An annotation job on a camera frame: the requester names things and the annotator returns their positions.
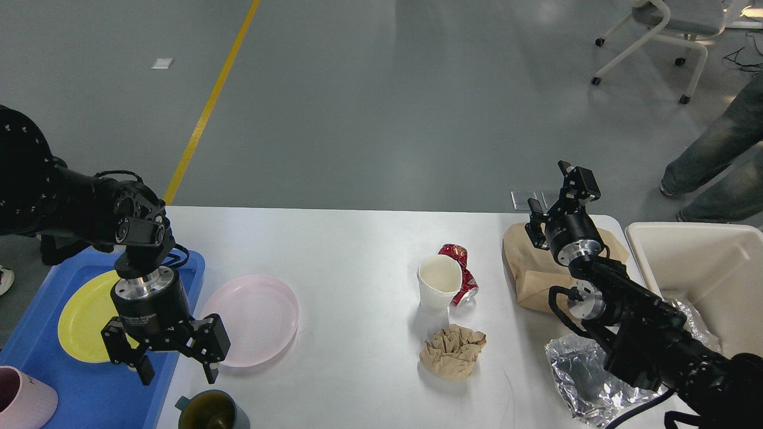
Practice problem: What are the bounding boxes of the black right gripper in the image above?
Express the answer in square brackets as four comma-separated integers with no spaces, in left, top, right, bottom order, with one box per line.
[524,160,603,266]

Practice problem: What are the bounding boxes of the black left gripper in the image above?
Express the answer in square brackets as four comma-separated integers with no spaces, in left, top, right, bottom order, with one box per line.
[101,266,231,386]

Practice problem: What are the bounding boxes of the dark teal mug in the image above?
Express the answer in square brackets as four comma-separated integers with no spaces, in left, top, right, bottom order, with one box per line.
[175,389,251,428]

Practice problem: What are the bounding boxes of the pink plate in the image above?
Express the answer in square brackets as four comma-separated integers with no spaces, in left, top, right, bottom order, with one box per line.
[201,275,300,368]

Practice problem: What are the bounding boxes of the white paper cup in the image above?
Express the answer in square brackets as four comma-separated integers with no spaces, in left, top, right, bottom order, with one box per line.
[417,254,461,310]

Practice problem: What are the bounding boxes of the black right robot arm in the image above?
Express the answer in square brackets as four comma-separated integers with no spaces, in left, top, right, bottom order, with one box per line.
[525,161,762,428]

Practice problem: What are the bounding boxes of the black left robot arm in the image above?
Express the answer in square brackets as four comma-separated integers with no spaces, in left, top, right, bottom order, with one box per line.
[1,107,231,385]

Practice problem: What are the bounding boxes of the brown paper bag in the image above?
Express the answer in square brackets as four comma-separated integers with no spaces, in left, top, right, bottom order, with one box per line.
[502,222,630,315]

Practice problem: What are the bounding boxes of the yellow plate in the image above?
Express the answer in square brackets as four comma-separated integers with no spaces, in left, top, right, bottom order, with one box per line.
[57,271,119,363]

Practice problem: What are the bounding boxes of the blue plastic tray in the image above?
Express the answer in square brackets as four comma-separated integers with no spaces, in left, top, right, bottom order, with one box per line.
[1,249,180,428]

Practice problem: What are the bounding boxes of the crushed red soda can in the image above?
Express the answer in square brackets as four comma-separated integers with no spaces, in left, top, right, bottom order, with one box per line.
[438,243,479,307]

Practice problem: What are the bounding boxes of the pink mug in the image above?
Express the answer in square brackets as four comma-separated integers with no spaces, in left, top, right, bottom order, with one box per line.
[1,366,59,428]

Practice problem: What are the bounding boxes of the crumpled aluminium foil sheet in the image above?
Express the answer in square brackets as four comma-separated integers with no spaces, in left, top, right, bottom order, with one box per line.
[545,334,670,428]

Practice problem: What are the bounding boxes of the seated person leg left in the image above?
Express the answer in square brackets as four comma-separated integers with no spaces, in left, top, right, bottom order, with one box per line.
[0,266,15,296]

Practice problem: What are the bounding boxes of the beige plastic bin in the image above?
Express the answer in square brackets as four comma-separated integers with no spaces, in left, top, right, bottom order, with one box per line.
[626,222,762,358]

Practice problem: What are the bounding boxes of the foil piece in bin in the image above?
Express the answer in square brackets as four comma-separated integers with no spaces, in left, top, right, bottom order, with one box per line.
[664,294,722,353]

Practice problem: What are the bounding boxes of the crumpled brown paper napkin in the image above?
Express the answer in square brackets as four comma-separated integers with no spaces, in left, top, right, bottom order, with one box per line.
[419,324,487,381]

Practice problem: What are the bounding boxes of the white office chair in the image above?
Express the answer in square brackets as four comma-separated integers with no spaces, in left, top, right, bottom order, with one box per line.
[591,1,727,105]

